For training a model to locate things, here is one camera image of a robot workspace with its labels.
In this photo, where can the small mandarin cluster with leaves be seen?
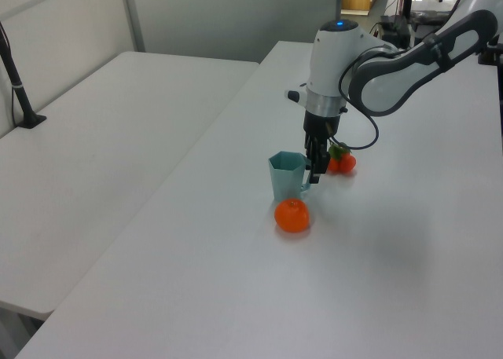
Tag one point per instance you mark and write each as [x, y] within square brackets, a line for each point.
[345, 163]

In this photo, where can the black background equipment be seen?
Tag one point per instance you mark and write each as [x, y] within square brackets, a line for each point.
[397, 29]

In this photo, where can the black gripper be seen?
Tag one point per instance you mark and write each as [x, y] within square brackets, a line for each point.
[320, 125]

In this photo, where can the large orange mandarin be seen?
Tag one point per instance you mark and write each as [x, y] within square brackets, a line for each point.
[291, 216]

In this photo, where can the light blue hexagonal mug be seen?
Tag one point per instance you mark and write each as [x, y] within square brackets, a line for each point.
[285, 178]

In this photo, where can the black clamp stand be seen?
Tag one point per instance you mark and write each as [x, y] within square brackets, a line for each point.
[490, 52]

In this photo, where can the white side table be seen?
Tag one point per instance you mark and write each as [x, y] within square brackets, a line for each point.
[98, 158]

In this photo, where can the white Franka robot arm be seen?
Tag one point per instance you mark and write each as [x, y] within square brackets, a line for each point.
[334, 60]

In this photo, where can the black camera stand pole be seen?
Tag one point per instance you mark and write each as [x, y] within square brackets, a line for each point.
[17, 92]

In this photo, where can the aluminium partition post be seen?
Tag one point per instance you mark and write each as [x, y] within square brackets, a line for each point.
[133, 17]

